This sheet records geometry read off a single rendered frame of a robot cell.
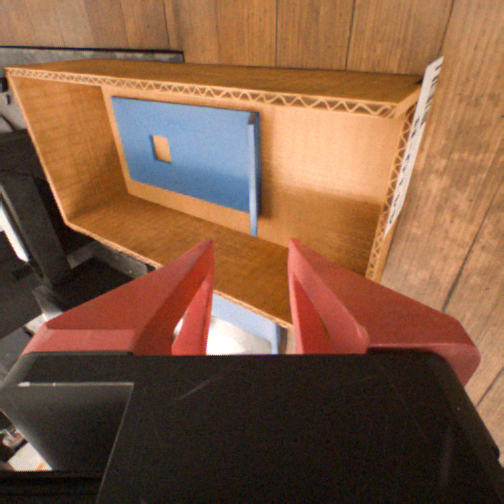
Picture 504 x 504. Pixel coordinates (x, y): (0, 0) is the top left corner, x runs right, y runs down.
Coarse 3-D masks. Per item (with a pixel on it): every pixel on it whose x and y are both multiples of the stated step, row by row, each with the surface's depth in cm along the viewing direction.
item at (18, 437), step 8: (0, 432) 37; (16, 432) 42; (0, 440) 36; (8, 440) 37; (16, 440) 42; (0, 448) 36; (8, 448) 37; (0, 456) 36; (8, 456) 37; (0, 464) 33; (8, 464) 39
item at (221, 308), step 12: (216, 300) 29; (216, 312) 30; (228, 312) 29; (240, 312) 28; (252, 312) 27; (240, 324) 29; (252, 324) 28; (264, 324) 27; (276, 324) 23; (264, 336) 28; (276, 336) 23; (276, 348) 23
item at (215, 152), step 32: (128, 128) 27; (160, 128) 25; (192, 128) 23; (224, 128) 21; (256, 128) 20; (128, 160) 29; (160, 160) 27; (192, 160) 24; (224, 160) 23; (256, 160) 20; (192, 192) 26; (224, 192) 24; (256, 192) 20; (256, 224) 21
